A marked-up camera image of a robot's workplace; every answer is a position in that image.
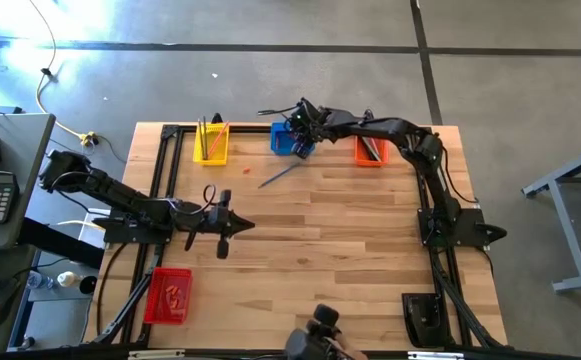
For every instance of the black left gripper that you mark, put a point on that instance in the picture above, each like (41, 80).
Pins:
(220, 222)

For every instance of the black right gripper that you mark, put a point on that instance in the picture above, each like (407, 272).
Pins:
(315, 125)

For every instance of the dark teal pen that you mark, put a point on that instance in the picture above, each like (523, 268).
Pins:
(367, 152)

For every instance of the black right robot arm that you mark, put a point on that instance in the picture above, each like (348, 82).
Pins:
(385, 127)

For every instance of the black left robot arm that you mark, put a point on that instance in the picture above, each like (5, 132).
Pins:
(120, 195)

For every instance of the blue plastic basket bin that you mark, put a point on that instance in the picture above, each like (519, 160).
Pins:
(280, 142)

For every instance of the blue pencil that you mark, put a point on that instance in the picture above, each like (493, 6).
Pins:
(279, 175)

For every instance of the orange plastic basket bin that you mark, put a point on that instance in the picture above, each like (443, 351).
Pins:
(360, 157)

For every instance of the yellow plastic basket bin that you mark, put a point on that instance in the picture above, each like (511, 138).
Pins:
(217, 157)

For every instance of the red plastic basket bin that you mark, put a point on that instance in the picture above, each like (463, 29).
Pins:
(157, 310)

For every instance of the black handheld control device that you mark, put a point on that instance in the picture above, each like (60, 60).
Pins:
(320, 325)

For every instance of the black diagonal strut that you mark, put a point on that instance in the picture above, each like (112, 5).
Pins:
(122, 310)

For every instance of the black round lid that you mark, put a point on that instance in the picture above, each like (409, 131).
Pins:
(88, 284)

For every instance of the person's hand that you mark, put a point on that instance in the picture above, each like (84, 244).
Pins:
(352, 352)

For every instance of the small white bottle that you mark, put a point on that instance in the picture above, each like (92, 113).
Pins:
(67, 278)

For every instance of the black desk beam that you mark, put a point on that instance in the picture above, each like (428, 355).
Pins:
(60, 242)

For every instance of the clear plastic water bottle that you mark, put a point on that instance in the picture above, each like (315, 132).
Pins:
(40, 281)

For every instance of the black plastic cradle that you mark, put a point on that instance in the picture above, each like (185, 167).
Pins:
(422, 325)

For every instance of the grey desk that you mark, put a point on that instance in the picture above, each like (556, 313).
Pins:
(30, 150)

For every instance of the black computer mouse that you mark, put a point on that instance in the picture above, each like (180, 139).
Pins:
(0, 300)

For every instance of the black aluminium table frame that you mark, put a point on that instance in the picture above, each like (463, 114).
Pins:
(250, 129)

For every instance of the black triangular bracket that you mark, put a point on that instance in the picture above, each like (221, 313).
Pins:
(217, 120)

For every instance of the silver metal bracket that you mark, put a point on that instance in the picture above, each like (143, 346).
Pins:
(435, 356)
(155, 355)

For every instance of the grey metal table frame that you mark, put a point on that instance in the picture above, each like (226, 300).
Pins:
(570, 230)

